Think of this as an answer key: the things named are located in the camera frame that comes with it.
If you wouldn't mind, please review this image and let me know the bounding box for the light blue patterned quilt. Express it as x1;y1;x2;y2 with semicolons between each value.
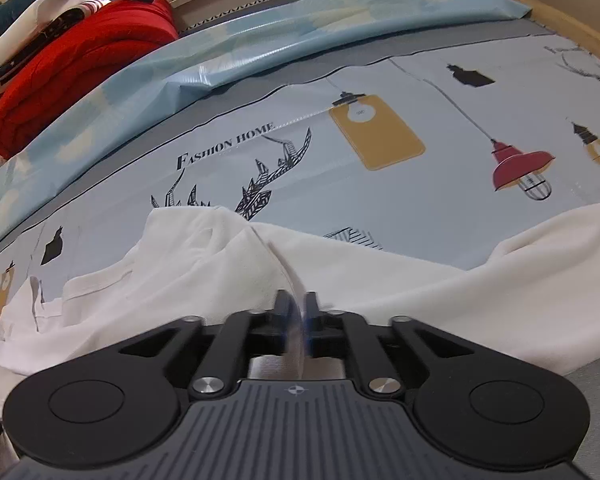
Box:
0;0;531;240

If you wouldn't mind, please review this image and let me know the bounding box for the white t-shirt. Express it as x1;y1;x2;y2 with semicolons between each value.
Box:
0;204;600;479

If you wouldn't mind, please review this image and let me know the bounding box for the wooden bed frame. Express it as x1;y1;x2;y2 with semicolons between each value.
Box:
515;0;600;59

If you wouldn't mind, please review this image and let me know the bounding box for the printed grey bed sheet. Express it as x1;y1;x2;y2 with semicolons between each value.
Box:
0;0;600;479

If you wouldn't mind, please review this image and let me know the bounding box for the red folded quilt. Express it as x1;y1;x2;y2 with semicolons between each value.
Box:
0;0;178;159

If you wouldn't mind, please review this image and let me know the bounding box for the white folded bedding pile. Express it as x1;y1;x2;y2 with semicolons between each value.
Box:
0;0;110;94

